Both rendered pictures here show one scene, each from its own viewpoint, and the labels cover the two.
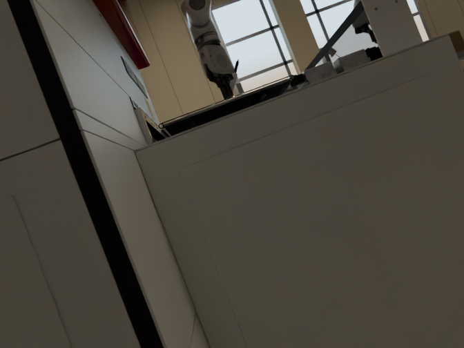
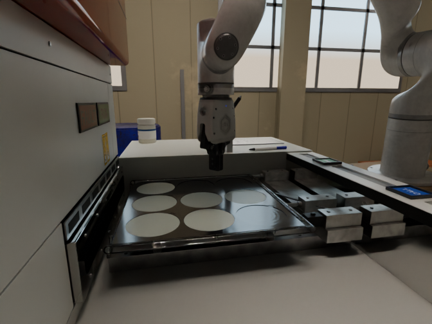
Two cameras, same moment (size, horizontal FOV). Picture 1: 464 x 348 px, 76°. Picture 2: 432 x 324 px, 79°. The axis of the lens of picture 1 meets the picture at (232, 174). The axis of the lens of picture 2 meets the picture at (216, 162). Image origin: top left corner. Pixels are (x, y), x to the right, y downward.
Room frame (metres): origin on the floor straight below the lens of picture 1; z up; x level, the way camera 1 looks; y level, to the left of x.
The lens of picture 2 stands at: (0.34, 0.00, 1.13)
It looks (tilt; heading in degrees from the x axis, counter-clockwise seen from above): 13 degrees down; 353
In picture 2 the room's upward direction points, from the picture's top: straight up
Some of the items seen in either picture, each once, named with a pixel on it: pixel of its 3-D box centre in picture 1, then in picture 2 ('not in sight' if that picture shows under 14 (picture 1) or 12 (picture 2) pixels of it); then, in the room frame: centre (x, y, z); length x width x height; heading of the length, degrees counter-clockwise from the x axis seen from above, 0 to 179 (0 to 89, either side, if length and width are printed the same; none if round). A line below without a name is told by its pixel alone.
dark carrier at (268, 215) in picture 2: (224, 117); (201, 200); (0.93, -0.04, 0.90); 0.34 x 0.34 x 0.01; 4
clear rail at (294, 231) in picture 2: (227, 101); (217, 238); (0.75, -0.06, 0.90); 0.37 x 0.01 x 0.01; 94
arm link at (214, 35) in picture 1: (207, 43); (215, 90); (0.97, -0.08, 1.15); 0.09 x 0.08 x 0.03; 136
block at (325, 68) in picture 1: (316, 72); (339, 216); (0.81, -0.32, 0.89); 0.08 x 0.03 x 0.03; 94
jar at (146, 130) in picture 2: not in sight; (146, 130); (1.42, 0.14, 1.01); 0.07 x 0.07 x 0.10
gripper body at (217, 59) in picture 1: (215, 61); (215, 117); (0.97, -0.08, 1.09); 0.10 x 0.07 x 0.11; 136
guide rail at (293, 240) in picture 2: not in sight; (239, 248); (0.81, -0.11, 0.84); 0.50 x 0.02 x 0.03; 94
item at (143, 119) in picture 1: (160, 141); (106, 211); (0.90, 0.17, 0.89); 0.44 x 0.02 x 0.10; 4
